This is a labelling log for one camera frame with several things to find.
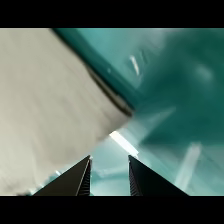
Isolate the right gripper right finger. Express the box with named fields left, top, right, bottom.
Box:
left=127, top=154, right=190, bottom=197

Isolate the white garment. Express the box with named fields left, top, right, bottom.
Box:
left=0, top=27, right=134, bottom=197

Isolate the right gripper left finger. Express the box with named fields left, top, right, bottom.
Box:
left=33, top=154, right=93, bottom=197

